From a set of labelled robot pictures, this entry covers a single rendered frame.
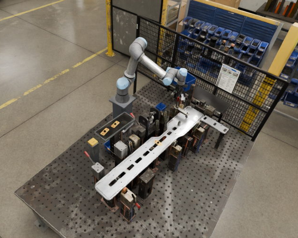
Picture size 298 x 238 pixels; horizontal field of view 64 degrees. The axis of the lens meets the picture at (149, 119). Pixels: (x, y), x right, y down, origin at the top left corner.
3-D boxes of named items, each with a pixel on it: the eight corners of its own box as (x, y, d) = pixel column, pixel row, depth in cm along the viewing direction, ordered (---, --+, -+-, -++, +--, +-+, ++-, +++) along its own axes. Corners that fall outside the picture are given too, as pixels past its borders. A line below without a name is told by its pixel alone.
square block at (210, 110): (204, 133, 281) (212, 111, 255) (198, 130, 284) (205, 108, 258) (207, 130, 285) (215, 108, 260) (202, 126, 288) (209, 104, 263)
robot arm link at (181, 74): (179, 66, 222) (188, 68, 221) (178, 76, 230) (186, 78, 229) (177, 70, 217) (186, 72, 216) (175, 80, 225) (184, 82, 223)
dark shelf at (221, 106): (221, 115, 261) (222, 113, 259) (158, 79, 299) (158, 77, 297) (230, 106, 274) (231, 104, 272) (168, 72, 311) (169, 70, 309)
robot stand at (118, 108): (109, 125, 277) (108, 99, 249) (120, 115, 290) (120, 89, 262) (123, 134, 270) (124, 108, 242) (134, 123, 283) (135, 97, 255)
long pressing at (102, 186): (110, 204, 182) (110, 203, 181) (91, 185, 191) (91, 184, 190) (205, 115, 261) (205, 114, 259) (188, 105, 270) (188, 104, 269)
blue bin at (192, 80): (184, 91, 280) (187, 82, 271) (167, 79, 296) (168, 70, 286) (194, 87, 288) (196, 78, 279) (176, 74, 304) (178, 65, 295)
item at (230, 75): (232, 94, 265) (241, 71, 243) (214, 85, 274) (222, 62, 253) (232, 94, 266) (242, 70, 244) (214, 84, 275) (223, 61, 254)
